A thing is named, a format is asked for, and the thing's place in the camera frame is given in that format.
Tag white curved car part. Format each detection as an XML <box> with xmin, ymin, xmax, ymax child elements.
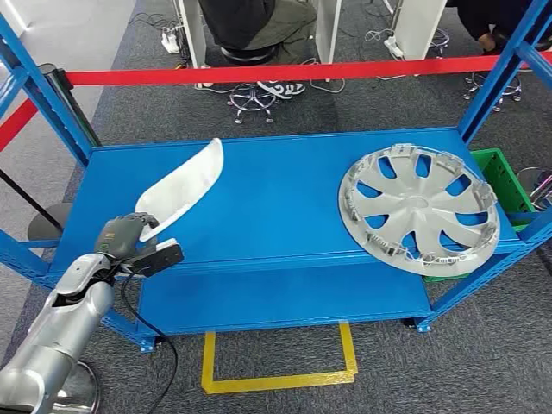
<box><xmin>134</xmin><ymin>137</ymin><xmax>224</xmax><ymax>244</ymax></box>

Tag silver wheel hubcap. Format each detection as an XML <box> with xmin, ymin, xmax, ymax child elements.
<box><xmin>338</xmin><ymin>143</ymin><xmax>501</xmax><ymax>279</ymax></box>

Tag white desk panel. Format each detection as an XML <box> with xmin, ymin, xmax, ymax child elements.
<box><xmin>315</xmin><ymin>0</ymin><xmax>343</xmax><ymax>65</ymax></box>
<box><xmin>177</xmin><ymin>0</ymin><xmax>209</xmax><ymax>70</ymax></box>
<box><xmin>393</xmin><ymin>0</ymin><xmax>448</xmax><ymax>62</ymax></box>

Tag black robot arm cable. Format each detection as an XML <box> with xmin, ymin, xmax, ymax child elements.
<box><xmin>120</xmin><ymin>273</ymin><xmax>179</xmax><ymax>414</ymax></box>

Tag chrome metal tubes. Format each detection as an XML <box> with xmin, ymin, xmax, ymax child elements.
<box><xmin>517</xmin><ymin>166</ymin><xmax>552</xmax><ymax>213</ymax></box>

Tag white power strip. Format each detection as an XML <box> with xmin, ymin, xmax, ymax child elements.
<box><xmin>161</xmin><ymin>27</ymin><xmax>182</xmax><ymax>55</ymax></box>
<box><xmin>383</xmin><ymin>34</ymin><xmax>405</xmax><ymax>60</ymax></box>

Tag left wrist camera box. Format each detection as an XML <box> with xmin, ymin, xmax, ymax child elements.
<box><xmin>122</xmin><ymin>238</ymin><xmax>186</xmax><ymax>279</ymax></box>

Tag person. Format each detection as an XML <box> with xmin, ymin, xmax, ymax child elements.
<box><xmin>198</xmin><ymin>0</ymin><xmax>319</xmax><ymax>102</ymax></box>
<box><xmin>448</xmin><ymin>0</ymin><xmax>540</xmax><ymax>57</ymax></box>

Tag green plastic crate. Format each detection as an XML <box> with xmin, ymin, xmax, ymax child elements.
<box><xmin>424</xmin><ymin>147</ymin><xmax>538</xmax><ymax>285</ymax></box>

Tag black stanchion with round base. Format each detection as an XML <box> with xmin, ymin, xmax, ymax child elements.
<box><xmin>0</xmin><ymin>168</ymin><xmax>73</xmax><ymax>242</ymax></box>

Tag black stanchion post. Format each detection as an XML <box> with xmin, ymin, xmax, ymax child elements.
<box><xmin>38</xmin><ymin>62</ymin><xmax>103</xmax><ymax>148</ymax></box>

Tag chrome stool base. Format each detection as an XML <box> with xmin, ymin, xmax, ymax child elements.
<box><xmin>430</xmin><ymin>27</ymin><xmax>451</xmax><ymax>57</ymax></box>
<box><xmin>463</xmin><ymin>71</ymin><xmax>523</xmax><ymax>113</ymax></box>

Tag stool with chrome base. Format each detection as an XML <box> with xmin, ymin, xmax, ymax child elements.
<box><xmin>220</xmin><ymin>44</ymin><xmax>281</xmax><ymax>126</ymax></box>

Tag blue metal shelf rack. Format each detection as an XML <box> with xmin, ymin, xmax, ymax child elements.
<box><xmin>0</xmin><ymin>0</ymin><xmax>552</xmax><ymax>353</ymax></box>

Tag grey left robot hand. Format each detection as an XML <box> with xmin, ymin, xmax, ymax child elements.
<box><xmin>94</xmin><ymin>211</ymin><xmax>161</xmax><ymax>270</ymax></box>

